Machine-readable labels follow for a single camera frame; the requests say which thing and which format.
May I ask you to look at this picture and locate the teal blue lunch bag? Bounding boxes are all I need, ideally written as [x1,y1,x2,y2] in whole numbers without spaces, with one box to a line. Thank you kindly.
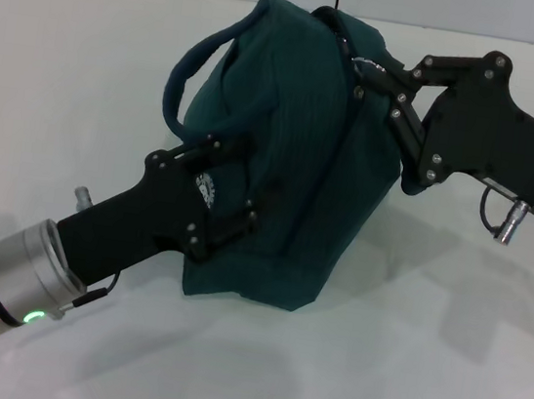
[136,0,451,329]

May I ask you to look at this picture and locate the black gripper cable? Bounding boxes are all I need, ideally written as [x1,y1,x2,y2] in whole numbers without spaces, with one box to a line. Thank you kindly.
[51,262,122,332]
[475,184,534,249]

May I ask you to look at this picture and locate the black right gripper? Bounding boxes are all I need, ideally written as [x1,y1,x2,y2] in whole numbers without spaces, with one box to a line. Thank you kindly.
[350,34,534,216]

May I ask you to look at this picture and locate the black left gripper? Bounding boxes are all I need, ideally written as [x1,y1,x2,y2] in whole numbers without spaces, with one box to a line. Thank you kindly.
[49,113,291,310]

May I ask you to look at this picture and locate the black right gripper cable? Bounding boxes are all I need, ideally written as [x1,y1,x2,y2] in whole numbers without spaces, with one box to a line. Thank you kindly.
[475,184,534,249]

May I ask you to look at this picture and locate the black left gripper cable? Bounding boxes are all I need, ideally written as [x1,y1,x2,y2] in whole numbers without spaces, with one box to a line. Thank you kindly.
[51,262,122,332]

